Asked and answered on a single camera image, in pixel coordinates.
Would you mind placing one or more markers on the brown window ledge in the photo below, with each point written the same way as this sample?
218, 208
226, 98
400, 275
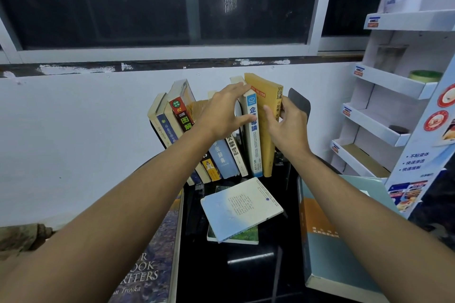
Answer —
170, 65

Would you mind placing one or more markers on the person's right forearm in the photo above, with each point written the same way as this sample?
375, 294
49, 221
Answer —
373, 224

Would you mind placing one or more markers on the person's left thumb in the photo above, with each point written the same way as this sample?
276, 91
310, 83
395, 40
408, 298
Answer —
245, 121

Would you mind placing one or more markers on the green tape roll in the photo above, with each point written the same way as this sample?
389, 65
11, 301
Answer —
424, 76

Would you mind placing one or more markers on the person's right hand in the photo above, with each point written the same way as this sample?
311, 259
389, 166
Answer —
289, 134

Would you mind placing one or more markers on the row of standing books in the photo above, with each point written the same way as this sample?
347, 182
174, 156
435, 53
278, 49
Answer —
220, 162

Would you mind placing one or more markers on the camouflage cloth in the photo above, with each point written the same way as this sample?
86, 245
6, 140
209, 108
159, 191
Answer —
21, 239

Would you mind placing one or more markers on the white framed window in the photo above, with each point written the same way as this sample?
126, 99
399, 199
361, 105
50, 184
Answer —
160, 52

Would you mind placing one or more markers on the green cover book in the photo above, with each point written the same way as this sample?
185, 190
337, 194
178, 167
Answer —
245, 236

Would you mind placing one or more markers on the teal and orange book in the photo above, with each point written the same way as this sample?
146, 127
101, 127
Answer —
327, 260

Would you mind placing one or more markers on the person's left forearm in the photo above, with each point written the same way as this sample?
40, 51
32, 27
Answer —
106, 228

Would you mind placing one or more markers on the light blue thin book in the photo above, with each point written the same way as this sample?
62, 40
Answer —
241, 210

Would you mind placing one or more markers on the black metal bookend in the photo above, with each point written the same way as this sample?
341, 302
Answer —
300, 102

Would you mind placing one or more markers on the tan paperback book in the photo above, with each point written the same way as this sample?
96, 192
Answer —
265, 93

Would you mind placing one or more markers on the dark round lid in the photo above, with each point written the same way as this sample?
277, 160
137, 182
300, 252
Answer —
398, 129

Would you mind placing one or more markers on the large purple floral book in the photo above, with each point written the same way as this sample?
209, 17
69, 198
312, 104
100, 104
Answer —
156, 263

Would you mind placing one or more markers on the white cardboard display shelf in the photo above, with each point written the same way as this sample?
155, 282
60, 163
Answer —
387, 79

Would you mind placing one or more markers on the person's left hand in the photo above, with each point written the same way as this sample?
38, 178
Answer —
217, 114

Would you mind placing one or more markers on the clear glass cup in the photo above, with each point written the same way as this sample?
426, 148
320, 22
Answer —
391, 58

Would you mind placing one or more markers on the white book blue spine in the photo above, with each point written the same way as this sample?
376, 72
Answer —
255, 150

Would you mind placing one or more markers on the person's right thumb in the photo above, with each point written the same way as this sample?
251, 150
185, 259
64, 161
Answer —
270, 118

